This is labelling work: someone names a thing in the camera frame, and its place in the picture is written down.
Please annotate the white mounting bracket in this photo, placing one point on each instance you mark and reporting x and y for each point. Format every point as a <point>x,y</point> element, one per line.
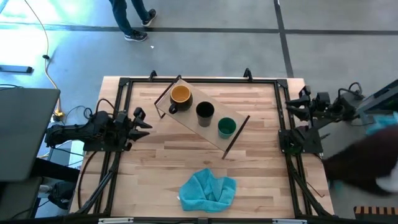
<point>289,221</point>
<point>115,220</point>

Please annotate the grey flat panel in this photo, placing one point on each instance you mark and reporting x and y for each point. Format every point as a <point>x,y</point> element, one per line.
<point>25,133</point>

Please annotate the wooden shelf black metal frame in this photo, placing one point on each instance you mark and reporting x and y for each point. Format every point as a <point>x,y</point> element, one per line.
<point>189,119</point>

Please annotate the black tumbler cup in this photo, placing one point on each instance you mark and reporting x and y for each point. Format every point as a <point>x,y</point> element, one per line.
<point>205,109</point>

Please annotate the small green cup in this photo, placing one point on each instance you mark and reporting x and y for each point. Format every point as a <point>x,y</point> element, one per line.
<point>227,126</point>

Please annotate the grey metal side table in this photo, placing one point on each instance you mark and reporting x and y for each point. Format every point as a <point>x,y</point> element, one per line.
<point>385,96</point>

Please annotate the black mug yellow inside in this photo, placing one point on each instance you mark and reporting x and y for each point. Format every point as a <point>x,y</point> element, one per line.
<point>180,93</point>

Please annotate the person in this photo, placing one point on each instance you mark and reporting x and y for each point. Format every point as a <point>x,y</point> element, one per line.
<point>363,161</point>
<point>122,18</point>

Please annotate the black flat floor bar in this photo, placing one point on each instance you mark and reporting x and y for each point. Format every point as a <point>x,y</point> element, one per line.
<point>15,69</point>

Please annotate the orange black striped block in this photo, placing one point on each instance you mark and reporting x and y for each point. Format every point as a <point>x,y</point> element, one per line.
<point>376,213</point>

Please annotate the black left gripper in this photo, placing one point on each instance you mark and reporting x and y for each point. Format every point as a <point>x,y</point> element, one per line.
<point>122,130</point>

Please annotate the black aluminium table frame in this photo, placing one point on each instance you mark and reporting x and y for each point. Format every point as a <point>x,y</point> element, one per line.
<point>202,80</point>

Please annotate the black bag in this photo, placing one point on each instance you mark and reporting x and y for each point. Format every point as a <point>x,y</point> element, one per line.
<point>62,194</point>

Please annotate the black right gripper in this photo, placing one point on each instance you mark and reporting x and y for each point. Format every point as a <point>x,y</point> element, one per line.
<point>320,104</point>

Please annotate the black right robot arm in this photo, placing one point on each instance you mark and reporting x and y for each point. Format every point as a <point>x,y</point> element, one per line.
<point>339,109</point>

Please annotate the blue microfibre cloth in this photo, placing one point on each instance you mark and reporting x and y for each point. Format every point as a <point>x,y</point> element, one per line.
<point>202,193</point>

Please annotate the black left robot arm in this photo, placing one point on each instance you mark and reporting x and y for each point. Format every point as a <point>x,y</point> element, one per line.
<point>71,133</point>

